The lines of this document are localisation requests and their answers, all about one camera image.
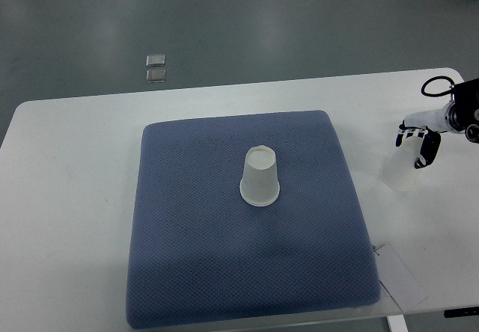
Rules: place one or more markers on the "white paper cup on mat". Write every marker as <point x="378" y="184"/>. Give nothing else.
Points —
<point x="259" y="185"/>

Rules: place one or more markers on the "black white robotic hand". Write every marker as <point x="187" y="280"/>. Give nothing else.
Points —
<point x="428" y="126"/>

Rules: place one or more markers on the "blue textured cushion mat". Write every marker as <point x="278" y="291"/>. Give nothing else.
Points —
<point x="200" y="253"/>

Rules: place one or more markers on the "upper metal floor plate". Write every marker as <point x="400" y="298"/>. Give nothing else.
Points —
<point x="156" y="60"/>

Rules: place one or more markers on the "black table control panel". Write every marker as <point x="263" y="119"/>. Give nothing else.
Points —
<point x="463" y="312"/>

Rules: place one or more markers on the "white paper cup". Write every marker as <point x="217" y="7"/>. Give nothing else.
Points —
<point x="399" y="171"/>
<point x="259" y="185"/>

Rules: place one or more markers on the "white paper tag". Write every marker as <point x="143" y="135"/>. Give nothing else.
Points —
<point x="398" y="280"/>

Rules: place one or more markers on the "white table leg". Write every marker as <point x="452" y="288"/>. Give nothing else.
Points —
<point x="397" y="323"/>

